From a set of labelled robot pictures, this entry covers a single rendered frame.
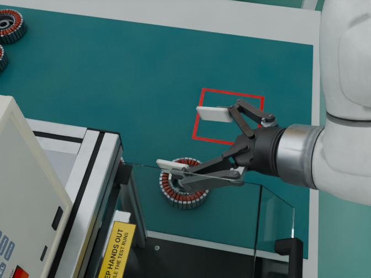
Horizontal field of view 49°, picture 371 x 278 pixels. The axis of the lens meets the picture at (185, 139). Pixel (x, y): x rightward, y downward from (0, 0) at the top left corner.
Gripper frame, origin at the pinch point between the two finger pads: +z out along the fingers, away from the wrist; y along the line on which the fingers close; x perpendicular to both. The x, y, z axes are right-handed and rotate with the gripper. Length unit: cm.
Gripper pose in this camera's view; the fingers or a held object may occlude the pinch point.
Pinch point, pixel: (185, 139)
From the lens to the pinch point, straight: 74.3
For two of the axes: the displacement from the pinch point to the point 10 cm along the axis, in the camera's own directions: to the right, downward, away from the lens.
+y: 5.2, -7.1, 4.8
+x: -4.2, -7.0, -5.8
